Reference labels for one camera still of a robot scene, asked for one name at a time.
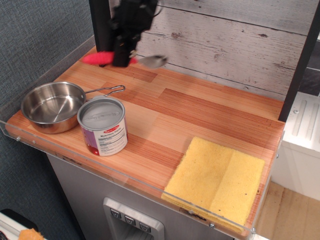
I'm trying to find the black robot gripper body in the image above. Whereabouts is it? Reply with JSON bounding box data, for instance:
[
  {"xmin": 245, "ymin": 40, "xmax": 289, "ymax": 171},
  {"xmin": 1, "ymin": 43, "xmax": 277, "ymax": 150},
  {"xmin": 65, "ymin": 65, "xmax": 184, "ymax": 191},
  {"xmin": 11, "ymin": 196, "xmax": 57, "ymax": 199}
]
[{"xmin": 109, "ymin": 0, "xmax": 163, "ymax": 46}]

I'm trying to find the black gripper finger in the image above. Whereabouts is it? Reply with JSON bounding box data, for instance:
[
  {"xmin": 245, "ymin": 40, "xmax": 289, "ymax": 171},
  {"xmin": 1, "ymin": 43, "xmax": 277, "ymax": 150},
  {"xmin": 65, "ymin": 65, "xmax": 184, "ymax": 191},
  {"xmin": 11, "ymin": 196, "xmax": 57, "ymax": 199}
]
[{"xmin": 112, "ymin": 34, "xmax": 140, "ymax": 67}]

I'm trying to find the red handled metal spoon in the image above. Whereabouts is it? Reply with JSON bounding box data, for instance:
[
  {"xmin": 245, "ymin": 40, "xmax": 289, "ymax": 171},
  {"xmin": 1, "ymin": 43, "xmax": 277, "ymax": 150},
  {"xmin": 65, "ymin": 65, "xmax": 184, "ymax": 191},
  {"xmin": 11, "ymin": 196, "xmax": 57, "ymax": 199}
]
[{"xmin": 82, "ymin": 51, "xmax": 169, "ymax": 69}]

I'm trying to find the toy tin can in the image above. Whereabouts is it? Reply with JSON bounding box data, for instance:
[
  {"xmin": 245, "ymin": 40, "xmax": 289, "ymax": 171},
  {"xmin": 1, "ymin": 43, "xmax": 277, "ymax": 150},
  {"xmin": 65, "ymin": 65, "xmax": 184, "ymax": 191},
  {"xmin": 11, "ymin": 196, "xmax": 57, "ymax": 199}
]
[{"xmin": 77, "ymin": 95, "xmax": 128, "ymax": 156}]

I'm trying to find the stainless steel pan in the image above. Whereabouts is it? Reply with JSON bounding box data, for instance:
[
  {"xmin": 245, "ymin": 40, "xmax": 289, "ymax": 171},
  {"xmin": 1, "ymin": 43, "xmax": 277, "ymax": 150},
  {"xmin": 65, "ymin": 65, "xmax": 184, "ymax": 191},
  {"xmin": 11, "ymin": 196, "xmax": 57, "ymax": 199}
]
[{"xmin": 20, "ymin": 81, "xmax": 126, "ymax": 134}]

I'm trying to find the grey toy fridge cabinet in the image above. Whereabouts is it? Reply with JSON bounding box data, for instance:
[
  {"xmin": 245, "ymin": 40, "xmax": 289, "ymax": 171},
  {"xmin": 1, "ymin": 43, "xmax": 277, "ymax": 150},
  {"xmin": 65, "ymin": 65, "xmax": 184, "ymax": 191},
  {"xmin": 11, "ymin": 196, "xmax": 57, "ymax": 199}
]
[{"xmin": 48, "ymin": 155, "xmax": 231, "ymax": 240}]

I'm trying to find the yellow folded cloth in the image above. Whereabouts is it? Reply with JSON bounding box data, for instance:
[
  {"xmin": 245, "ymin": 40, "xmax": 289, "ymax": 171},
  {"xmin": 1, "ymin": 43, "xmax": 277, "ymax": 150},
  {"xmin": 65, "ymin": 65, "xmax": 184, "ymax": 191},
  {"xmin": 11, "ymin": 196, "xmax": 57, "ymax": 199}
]
[{"xmin": 161, "ymin": 136, "xmax": 265, "ymax": 233}]

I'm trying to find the orange cloth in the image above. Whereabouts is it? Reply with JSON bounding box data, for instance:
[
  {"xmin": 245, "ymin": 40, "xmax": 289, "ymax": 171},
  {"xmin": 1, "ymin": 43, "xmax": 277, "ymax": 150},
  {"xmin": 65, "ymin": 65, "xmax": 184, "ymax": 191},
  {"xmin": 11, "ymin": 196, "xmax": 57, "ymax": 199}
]
[{"xmin": 18, "ymin": 228, "xmax": 45, "ymax": 240}]

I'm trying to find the white toy appliance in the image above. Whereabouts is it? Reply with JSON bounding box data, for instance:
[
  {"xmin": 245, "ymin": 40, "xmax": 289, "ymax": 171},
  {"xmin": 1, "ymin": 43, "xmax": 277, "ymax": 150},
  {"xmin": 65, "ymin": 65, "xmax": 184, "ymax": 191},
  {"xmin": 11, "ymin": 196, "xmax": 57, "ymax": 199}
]
[{"xmin": 271, "ymin": 92, "xmax": 320, "ymax": 200}]

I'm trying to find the dark vertical post left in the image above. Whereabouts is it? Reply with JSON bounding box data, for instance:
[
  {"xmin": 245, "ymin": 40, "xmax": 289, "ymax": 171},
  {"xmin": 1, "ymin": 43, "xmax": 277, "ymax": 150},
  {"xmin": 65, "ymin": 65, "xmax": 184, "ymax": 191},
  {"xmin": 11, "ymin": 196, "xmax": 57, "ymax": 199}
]
[{"xmin": 89, "ymin": 0, "xmax": 114, "ymax": 53}]

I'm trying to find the dark vertical post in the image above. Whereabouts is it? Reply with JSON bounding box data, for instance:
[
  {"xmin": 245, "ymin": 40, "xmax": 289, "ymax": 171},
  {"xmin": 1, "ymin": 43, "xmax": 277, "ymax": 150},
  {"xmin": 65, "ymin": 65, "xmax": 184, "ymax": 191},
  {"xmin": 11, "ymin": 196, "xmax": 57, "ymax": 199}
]
[
  {"xmin": 278, "ymin": 1, "xmax": 320, "ymax": 123},
  {"xmin": 89, "ymin": 0, "xmax": 114, "ymax": 53}
]

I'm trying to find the dark vertical post right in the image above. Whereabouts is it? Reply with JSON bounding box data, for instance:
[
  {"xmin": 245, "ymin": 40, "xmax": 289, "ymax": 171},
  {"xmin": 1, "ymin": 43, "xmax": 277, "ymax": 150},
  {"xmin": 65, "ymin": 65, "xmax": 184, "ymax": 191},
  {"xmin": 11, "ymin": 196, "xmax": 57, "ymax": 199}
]
[{"xmin": 278, "ymin": 1, "xmax": 320, "ymax": 123}]

